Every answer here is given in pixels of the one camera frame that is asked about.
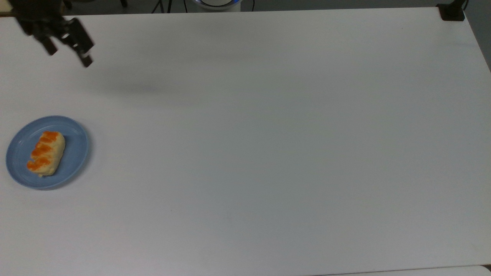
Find black tripod legs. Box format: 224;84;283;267
150;0;174;14

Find black table clamp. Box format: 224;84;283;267
437;0;468;22

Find bread roll with orange topping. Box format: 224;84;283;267
26;131;66;177

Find blue round plate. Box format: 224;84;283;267
5;115;91;191

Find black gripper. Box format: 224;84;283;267
7;0;95;68

